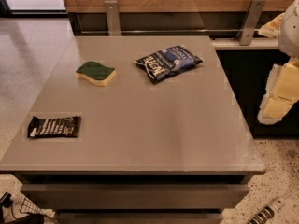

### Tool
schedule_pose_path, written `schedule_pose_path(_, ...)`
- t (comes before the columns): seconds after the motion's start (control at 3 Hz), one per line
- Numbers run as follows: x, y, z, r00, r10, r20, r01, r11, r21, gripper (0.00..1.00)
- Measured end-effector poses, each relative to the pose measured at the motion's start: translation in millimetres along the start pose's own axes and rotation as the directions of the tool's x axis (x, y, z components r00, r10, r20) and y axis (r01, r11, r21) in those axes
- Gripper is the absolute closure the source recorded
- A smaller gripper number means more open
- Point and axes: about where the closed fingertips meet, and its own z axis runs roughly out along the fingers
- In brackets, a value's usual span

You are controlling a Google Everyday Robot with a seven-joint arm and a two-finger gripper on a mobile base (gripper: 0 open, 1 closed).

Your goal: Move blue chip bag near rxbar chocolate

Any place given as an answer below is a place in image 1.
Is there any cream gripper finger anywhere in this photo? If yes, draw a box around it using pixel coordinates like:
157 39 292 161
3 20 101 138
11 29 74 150
257 63 299 125
258 13 284 38

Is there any blue chip bag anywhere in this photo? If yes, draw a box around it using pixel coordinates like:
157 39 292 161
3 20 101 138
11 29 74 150
135 45 203 83

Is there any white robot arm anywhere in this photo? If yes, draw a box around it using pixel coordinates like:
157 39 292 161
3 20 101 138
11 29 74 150
257 0 299 125

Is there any black rxbar chocolate wrapper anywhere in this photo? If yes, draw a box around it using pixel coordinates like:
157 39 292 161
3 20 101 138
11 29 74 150
27 116 82 139

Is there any white power strip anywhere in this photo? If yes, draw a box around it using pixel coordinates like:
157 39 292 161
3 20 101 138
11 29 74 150
247 186 299 224

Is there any grey drawer cabinet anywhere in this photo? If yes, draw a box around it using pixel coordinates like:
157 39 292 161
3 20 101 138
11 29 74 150
1 36 264 224

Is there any green yellow sponge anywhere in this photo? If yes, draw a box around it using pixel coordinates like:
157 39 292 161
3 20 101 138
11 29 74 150
76 62 116 87

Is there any checkered cloth on floor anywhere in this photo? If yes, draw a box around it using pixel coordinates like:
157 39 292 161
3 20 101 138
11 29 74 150
0 192 59 224

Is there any right metal bracket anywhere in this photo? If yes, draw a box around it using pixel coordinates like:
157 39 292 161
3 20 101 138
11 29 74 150
236 0 266 46

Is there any metal bracket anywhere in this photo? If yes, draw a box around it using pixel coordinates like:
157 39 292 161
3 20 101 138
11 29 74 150
105 0 121 36
236 0 266 46

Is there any left metal bracket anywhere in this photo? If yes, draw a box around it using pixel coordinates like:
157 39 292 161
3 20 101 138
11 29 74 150
105 0 121 36

